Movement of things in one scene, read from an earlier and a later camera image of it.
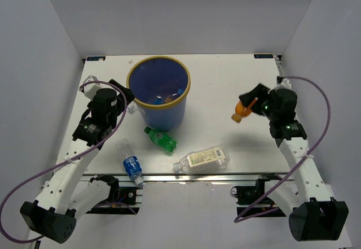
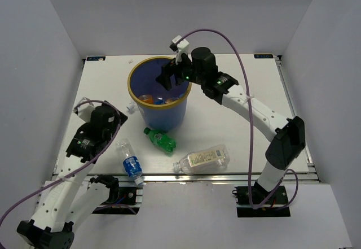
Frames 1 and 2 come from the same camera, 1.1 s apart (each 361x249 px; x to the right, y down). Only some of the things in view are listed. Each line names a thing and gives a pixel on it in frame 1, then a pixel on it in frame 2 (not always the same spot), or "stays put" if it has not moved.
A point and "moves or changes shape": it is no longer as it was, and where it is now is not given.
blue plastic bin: x=161 y=84 stays put
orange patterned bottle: x=241 y=111 → x=147 y=97
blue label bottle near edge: x=131 y=163 stays put
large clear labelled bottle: x=216 y=157 stays put
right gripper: x=260 y=91 → x=167 y=70
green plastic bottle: x=161 y=139 stays put
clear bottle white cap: x=131 y=106 stays put
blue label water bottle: x=161 y=99 moves or changes shape
